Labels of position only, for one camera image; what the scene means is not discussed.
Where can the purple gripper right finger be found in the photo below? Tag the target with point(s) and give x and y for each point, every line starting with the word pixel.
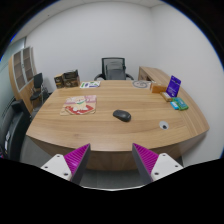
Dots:
pixel 153 166

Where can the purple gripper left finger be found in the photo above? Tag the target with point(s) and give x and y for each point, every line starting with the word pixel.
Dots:
pixel 71 166

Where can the black computer mouse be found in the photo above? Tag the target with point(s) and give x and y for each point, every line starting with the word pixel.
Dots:
pixel 122 115

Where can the red patterned mouse pad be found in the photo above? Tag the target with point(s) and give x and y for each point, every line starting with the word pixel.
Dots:
pixel 79 105

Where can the blue small box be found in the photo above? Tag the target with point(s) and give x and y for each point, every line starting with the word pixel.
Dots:
pixel 174 105

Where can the green box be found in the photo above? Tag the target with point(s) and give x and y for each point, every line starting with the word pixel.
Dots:
pixel 180 103

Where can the yellow small box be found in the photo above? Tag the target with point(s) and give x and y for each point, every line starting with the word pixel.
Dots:
pixel 166 96

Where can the black leather sofa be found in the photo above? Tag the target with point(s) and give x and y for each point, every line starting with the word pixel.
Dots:
pixel 13 130

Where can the small wooden box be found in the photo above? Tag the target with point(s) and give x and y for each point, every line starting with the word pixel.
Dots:
pixel 157 88

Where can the purple standing card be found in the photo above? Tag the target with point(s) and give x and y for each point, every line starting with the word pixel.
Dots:
pixel 173 86

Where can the black side chair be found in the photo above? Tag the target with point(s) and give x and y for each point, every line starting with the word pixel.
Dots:
pixel 39 90

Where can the white green booklet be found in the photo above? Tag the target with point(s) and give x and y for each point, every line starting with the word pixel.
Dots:
pixel 90 84

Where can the small brown box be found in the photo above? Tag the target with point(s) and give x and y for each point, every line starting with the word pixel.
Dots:
pixel 59 81

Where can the dark brown box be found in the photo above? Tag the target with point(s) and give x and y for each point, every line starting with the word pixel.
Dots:
pixel 71 79

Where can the wooden side cabinet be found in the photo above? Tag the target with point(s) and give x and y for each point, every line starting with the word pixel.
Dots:
pixel 153 75

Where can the grey mesh office chair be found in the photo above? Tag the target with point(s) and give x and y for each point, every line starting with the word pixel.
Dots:
pixel 113 68

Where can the wooden bookshelf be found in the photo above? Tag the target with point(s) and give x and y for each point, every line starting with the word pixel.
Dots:
pixel 22 70

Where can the desk cable grommet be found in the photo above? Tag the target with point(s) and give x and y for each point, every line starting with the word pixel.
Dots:
pixel 163 125

